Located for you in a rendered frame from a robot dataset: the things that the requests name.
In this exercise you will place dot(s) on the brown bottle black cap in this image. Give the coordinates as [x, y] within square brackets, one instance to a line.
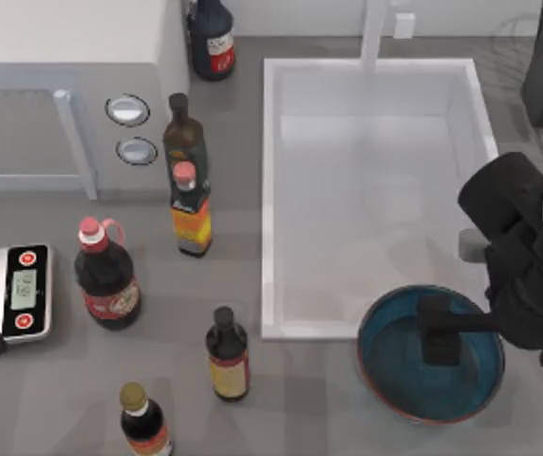
[183, 135]

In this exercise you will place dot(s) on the white tall tap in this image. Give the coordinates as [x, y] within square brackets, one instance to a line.
[376, 33]

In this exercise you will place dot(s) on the white wall socket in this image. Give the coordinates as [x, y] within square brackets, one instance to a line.
[404, 25]

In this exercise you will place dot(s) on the orange label bottle red cap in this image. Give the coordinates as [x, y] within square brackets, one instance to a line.
[191, 223]

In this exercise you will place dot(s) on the white sink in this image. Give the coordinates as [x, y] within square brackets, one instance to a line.
[371, 190]

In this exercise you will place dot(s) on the dark bottle red white label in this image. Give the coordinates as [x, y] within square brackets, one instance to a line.
[212, 43]

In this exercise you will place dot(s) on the silver kitchen scale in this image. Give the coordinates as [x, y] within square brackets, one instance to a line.
[27, 292]

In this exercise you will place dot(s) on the dark bottle gold cap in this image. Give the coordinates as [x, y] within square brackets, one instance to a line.
[144, 425]

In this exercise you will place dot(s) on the blue bowl red rim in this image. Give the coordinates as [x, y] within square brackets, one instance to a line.
[395, 380]

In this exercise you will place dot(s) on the dark bottle yellow label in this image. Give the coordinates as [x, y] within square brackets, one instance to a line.
[227, 361]

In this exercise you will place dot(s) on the silver microwave knob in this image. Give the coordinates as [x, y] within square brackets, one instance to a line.
[127, 109]
[136, 151]

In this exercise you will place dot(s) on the pale microwave oven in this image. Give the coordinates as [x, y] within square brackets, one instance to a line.
[39, 43]

